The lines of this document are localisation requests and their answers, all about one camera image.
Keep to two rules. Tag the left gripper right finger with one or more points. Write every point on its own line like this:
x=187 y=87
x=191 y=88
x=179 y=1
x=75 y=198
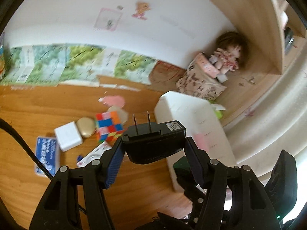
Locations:
x=198 y=161

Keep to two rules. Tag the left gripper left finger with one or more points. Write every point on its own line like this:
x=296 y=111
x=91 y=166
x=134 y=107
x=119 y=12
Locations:
x=112 y=160

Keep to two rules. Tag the green perfume bottle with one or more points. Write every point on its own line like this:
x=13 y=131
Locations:
x=183 y=173

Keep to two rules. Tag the multicolour puzzle cube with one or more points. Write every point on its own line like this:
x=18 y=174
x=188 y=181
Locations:
x=108 y=127

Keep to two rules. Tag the black power adapter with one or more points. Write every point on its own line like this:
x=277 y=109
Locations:
x=149 y=142

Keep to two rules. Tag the gold round compact case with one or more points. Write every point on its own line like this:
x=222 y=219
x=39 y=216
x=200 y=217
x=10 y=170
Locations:
x=86 y=126

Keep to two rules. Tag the white cube charger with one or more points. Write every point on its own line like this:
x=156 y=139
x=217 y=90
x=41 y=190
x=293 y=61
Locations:
x=68 y=136

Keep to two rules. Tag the beige house-shaped box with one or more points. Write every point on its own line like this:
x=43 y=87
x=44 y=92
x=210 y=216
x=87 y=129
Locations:
x=122 y=114

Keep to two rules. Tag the pink oval packet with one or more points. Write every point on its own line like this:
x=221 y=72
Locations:
x=109 y=101

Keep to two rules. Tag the blue dental floss box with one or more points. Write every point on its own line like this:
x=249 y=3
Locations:
x=48 y=152

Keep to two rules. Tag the pink hair roller pack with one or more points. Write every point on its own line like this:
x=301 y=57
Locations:
x=201 y=141

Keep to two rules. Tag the white plastic bin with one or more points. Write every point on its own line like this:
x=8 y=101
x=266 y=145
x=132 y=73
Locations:
x=197 y=116

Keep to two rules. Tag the beige lettered storage bag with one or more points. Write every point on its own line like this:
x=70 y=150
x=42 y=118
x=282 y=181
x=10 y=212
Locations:
x=196 y=83

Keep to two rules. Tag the white round device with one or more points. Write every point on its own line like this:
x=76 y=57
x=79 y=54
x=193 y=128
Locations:
x=221 y=78

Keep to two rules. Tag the brown cardboard panel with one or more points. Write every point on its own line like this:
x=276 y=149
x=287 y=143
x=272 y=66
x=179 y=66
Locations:
x=164 y=76

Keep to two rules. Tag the pink round tin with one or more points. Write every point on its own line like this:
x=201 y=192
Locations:
x=204 y=66

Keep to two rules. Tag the grape print cardboard sheet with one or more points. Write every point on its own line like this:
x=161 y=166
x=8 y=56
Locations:
x=52 y=64

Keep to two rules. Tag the brown-haired rag doll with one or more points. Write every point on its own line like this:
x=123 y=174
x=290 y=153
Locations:
x=230 y=53

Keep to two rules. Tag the wooden shelf unit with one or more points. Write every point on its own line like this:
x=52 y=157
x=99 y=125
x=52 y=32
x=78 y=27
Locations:
x=259 y=21

